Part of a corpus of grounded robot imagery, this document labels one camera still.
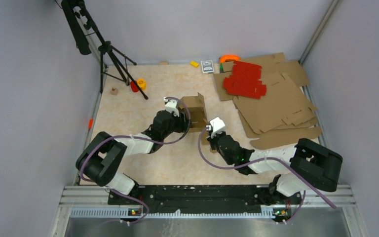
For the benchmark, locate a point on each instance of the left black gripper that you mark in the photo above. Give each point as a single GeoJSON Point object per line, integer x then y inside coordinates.
{"type": "Point", "coordinates": [182, 122]}

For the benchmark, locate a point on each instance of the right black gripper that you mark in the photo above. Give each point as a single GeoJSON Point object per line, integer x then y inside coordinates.
{"type": "Point", "coordinates": [211, 140]}

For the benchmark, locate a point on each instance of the brown cardboard box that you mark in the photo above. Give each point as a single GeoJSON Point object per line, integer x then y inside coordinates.
{"type": "Point", "coordinates": [194, 110]}

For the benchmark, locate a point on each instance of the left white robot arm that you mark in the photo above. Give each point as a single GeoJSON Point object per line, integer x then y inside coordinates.
{"type": "Point", "coordinates": [100, 160]}

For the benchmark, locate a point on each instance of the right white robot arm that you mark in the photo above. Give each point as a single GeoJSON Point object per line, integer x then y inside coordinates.
{"type": "Point", "coordinates": [305, 166]}

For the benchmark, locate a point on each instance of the red cardboard box blank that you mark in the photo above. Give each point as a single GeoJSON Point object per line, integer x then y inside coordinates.
{"type": "Point", "coordinates": [245, 80]}

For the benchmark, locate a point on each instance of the yellow and red toy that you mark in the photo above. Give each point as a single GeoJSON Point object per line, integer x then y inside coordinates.
{"type": "Point", "coordinates": [141, 83]}

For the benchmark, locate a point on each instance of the small wooden block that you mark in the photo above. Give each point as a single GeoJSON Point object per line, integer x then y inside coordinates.
{"type": "Point", "coordinates": [114, 91]}

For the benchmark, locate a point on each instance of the stack of brown cardboard blanks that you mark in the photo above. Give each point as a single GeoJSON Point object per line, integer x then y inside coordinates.
{"type": "Point", "coordinates": [281, 117]}

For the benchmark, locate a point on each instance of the yellow block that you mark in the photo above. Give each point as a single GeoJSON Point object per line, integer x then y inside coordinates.
{"type": "Point", "coordinates": [194, 64]}

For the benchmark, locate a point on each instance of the playing card deck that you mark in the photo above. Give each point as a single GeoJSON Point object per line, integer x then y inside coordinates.
{"type": "Point", "coordinates": [207, 66]}

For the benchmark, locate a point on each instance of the black tripod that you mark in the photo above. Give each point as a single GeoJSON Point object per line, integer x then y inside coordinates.
{"type": "Point", "coordinates": [82, 25]}

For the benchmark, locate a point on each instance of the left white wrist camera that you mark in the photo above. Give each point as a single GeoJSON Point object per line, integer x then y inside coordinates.
{"type": "Point", "coordinates": [171, 105]}

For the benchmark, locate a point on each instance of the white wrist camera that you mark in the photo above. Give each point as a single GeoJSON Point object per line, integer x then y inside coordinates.
{"type": "Point", "coordinates": [171, 105]}
{"type": "Point", "coordinates": [215, 127]}

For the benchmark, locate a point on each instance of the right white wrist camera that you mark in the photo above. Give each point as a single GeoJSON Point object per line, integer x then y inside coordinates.
{"type": "Point", "coordinates": [215, 127]}

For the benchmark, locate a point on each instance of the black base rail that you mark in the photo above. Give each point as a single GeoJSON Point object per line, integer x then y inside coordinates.
{"type": "Point", "coordinates": [208, 199]}

